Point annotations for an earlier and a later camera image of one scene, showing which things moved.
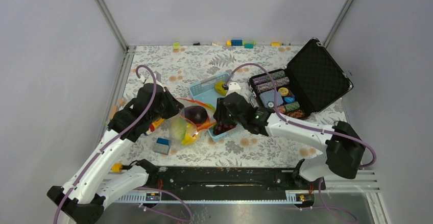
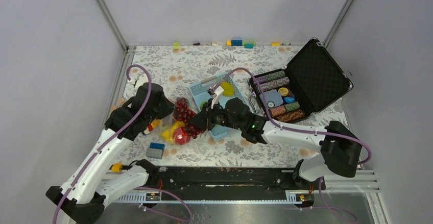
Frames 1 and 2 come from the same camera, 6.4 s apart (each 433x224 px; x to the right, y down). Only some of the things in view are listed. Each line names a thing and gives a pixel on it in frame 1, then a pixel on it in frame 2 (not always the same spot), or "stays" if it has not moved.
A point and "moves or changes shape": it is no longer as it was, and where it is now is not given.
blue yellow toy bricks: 247,44 stays
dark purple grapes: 221,127 moves or changes shape
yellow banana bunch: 188,140 to 167,134
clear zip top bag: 195,118 moves or changes shape
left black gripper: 175,105 stays
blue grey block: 162,146 to 155,150
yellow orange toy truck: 154,125 stays
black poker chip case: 312,80 stays
